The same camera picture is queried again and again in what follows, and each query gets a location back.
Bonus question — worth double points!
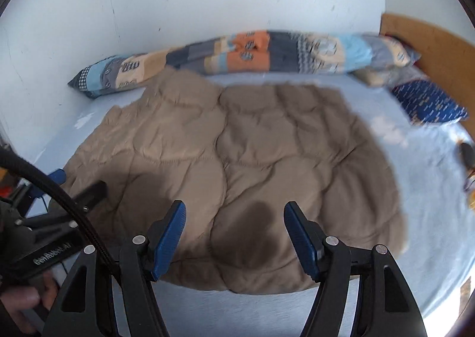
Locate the brown quilted puffer jacket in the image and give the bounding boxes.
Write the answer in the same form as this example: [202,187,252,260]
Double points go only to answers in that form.
[64,68,407,294]

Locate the person's left hand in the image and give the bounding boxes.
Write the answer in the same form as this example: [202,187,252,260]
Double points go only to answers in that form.
[1,270,58,335]

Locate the light blue cloud bedsheet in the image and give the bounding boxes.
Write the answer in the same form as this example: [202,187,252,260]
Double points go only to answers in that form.
[22,72,475,337]

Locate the navy star-pattern pillow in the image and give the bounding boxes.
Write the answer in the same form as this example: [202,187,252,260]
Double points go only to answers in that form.
[391,79,468,125]

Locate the beige grey pillow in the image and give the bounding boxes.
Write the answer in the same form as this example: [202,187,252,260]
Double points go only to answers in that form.
[352,66,428,88]

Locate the colourful patchwork rolled quilt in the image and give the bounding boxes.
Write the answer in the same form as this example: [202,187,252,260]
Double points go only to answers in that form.
[68,30,421,99]

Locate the wooden headboard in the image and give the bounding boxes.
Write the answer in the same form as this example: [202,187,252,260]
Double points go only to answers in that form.
[380,12,475,119]

